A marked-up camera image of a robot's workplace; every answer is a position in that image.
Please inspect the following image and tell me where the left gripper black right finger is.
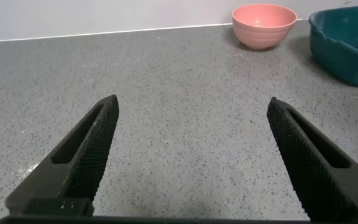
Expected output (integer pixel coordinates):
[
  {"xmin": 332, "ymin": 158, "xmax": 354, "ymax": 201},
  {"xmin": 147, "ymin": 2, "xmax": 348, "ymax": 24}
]
[{"xmin": 266, "ymin": 96, "xmax": 358, "ymax": 223}]

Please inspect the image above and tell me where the teal square plastic basin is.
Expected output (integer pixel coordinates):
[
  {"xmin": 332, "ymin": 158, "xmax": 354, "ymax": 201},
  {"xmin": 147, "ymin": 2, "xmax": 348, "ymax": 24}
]
[{"xmin": 308, "ymin": 5, "xmax": 358, "ymax": 87}]

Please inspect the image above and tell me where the pink ribbed plastic bowl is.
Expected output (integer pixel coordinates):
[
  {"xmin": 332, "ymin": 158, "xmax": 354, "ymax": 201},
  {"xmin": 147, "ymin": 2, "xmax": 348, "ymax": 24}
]
[{"xmin": 231, "ymin": 3, "xmax": 298, "ymax": 50}]

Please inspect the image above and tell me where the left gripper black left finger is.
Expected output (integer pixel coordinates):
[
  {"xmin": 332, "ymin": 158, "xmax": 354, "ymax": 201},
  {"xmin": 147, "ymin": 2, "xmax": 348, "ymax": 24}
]
[{"xmin": 4, "ymin": 94, "xmax": 120, "ymax": 217}]

